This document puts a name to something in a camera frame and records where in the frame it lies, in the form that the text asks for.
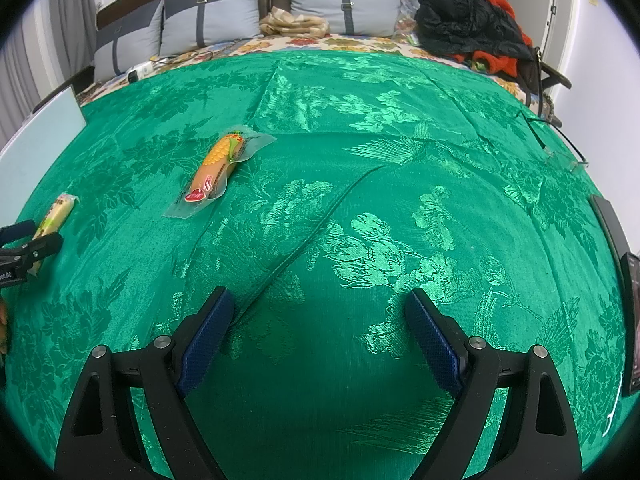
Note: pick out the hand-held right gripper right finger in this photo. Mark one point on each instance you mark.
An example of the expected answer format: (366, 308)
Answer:
(435, 342)

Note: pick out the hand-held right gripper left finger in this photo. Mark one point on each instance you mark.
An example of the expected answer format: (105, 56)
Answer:
(205, 345)

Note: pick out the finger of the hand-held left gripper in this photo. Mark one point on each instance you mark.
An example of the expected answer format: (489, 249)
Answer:
(17, 232)
(42, 247)

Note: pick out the yellow-green snack bar packet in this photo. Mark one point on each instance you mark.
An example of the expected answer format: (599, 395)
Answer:
(57, 207)

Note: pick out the white storage box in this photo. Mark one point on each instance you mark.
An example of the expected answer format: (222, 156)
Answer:
(40, 120)

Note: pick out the corn print sausage packet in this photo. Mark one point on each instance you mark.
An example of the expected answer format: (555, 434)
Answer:
(217, 165)

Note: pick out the person's left hand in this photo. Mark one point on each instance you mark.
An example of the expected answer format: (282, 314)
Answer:
(3, 325)

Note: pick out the green floral blanket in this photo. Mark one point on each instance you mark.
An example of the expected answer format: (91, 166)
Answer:
(350, 210)

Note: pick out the white floss pick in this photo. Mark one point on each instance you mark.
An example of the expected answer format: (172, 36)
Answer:
(614, 405)

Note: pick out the black smartphone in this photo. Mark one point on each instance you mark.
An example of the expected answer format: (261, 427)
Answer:
(632, 320)

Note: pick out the grey curtain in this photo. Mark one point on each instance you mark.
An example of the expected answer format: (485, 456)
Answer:
(65, 25)

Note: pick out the black-framed eyeglasses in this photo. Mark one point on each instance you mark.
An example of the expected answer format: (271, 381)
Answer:
(560, 157)

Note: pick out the black handbag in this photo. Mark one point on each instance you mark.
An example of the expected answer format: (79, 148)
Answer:
(535, 77)

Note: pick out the orange garment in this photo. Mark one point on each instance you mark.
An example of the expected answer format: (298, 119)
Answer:
(500, 62)

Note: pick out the colourful floral bed sheet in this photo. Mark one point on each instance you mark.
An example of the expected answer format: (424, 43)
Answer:
(350, 44)

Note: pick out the clear plastic bag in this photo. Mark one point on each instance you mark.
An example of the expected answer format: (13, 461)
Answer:
(406, 25)

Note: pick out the black jacket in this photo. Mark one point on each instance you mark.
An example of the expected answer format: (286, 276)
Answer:
(465, 22)

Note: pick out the beige patterned cloth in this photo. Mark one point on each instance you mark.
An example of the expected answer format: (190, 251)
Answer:
(292, 24)

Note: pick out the white door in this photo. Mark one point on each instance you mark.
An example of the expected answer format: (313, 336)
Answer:
(540, 0)

